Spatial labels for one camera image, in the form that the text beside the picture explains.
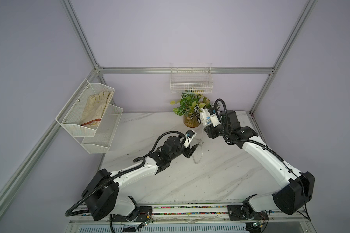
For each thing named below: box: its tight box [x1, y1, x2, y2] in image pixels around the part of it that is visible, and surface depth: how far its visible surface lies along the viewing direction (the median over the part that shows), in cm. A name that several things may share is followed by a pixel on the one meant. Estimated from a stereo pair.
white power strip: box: [199, 108, 212, 127], surface depth 77 cm
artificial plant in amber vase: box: [169, 93, 211, 129], surface depth 92 cm
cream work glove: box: [79, 90, 114, 129], surface depth 78 cm
